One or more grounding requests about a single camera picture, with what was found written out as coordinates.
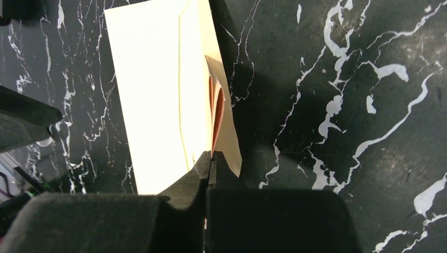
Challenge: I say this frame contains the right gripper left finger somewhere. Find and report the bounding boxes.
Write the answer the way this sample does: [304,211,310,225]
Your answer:
[1,151,211,252]

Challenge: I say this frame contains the white envelope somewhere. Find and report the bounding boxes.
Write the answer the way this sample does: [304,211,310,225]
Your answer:
[104,1,242,194]

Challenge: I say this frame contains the cream letter paper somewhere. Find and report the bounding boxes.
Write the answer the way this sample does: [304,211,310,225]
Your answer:
[205,55,226,152]

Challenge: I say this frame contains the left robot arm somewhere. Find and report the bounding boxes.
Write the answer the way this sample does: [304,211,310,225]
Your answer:
[1,86,62,237]

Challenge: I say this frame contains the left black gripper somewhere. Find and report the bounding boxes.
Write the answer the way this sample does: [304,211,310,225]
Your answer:
[1,86,63,152]

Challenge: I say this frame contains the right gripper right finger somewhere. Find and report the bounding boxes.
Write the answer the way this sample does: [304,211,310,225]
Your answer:
[205,152,362,252]

